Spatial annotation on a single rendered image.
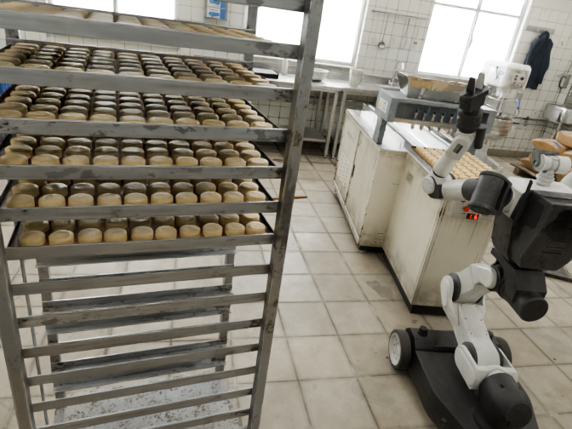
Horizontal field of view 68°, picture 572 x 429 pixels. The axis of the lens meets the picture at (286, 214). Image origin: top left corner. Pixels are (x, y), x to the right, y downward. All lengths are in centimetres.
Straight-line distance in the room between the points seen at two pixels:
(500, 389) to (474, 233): 93
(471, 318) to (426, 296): 55
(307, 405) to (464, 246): 125
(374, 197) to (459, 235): 76
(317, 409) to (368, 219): 153
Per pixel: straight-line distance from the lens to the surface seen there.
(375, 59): 613
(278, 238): 105
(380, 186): 306
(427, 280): 267
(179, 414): 183
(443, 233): 253
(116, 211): 98
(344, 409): 213
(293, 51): 95
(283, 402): 209
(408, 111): 304
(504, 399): 200
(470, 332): 220
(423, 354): 228
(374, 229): 320
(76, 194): 105
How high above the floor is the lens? 157
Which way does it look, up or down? 25 degrees down
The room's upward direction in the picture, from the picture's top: 8 degrees clockwise
